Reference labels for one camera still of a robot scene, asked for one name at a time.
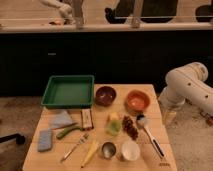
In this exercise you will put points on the white cup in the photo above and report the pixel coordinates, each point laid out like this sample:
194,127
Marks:
130,150

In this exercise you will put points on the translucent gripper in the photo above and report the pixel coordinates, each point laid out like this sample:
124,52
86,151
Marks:
169,111

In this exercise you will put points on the green plastic tray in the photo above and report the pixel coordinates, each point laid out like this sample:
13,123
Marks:
69,92

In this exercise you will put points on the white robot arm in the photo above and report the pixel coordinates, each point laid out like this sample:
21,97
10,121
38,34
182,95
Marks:
186,83

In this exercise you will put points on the green cucumber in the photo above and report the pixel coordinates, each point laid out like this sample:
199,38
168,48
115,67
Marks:
67,130

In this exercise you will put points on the small metal cup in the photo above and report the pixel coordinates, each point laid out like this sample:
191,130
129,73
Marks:
108,150

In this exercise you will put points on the dark red bowl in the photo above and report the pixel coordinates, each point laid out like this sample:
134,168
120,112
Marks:
105,96

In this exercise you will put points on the blue sponge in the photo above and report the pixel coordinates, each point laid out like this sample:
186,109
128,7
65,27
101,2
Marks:
45,140

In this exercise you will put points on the grey folded cloth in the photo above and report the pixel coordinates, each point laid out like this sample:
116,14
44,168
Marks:
61,120

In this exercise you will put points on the green plastic cup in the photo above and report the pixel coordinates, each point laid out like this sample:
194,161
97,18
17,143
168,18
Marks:
113,127

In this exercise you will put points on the orange bowl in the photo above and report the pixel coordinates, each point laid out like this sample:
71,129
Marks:
137,100

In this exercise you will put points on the brown grape bunch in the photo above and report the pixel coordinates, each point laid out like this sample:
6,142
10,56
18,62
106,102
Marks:
129,128

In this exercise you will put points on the metal fork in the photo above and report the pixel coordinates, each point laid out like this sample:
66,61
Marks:
82,140

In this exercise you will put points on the brown whiteboard eraser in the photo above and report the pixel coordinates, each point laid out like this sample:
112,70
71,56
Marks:
87,122

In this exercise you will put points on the black chair leg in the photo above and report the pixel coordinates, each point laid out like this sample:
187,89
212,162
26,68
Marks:
20,139

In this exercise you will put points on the white handled dish brush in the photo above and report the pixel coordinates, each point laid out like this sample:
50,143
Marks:
142,123

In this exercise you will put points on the yellow banana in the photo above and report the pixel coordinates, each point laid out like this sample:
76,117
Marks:
92,150

